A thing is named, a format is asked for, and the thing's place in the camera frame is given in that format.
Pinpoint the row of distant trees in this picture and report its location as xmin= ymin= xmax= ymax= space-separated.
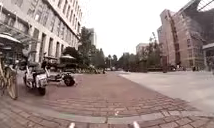
xmin=61 ymin=26 xmax=108 ymax=72

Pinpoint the red brick path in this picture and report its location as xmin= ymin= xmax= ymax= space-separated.
xmin=0 ymin=71 xmax=214 ymax=128

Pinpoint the tall grey distant building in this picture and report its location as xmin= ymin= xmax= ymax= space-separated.
xmin=86 ymin=27 xmax=98 ymax=48

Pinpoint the group of trees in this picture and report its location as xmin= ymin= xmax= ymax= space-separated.
xmin=116 ymin=33 xmax=165 ymax=73

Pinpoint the pale distant building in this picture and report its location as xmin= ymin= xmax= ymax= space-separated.
xmin=135 ymin=42 xmax=151 ymax=56

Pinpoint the pale parasol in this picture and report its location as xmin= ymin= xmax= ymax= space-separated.
xmin=59 ymin=54 xmax=77 ymax=63
xmin=0 ymin=32 xmax=23 ymax=46

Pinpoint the dark scooter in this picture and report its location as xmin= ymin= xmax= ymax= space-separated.
xmin=41 ymin=53 xmax=77 ymax=88

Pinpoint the grey stone kerb band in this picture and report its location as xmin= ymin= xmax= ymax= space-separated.
xmin=0 ymin=95 xmax=214 ymax=125

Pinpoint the robot's own part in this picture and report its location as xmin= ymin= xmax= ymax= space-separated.
xmin=132 ymin=121 xmax=141 ymax=128
xmin=68 ymin=121 xmax=76 ymax=128

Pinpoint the white scooter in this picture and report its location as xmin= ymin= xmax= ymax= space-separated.
xmin=22 ymin=54 xmax=50 ymax=97

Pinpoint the grey stone building with columns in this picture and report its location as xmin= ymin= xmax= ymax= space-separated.
xmin=0 ymin=0 xmax=83 ymax=72

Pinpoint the red brick building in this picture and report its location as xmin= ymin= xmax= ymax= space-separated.
xmin=156 ymin=8 xmax=206 ymax=72

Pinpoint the pale paved ground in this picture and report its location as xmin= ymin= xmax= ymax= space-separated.
xmin=118 ymin=69 xmax=214 ymax=118

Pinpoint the yellow bicycle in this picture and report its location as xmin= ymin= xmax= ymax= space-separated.
xmin=0 ymin=54 xmax=20 ymax=101

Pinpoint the person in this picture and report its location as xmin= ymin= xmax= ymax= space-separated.
xmin=209 ymin=56 xmax=214 ymax=76

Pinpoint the building with glass roof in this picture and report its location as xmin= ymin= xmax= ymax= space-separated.
xmin=181 ymin=0 xmax=214 ymax=73

